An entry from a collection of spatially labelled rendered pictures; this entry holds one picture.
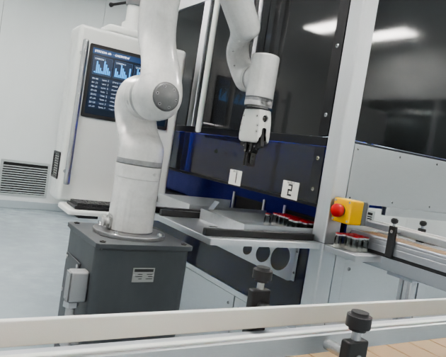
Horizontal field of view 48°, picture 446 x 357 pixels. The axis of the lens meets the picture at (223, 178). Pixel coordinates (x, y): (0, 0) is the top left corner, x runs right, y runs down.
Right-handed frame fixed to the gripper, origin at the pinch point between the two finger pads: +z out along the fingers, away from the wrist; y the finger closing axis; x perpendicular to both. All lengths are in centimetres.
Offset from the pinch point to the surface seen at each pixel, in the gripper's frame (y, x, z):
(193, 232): -1.4, 16.1, 22.9
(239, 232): -8.0, 5.0, 20.9
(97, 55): 89, 22, -33
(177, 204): 37.0, 1.7, 20.3
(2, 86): 544, -9, -39
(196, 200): 53, -16, 20
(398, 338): -92, 45, 15
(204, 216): 17.1, 1.9, 20.9
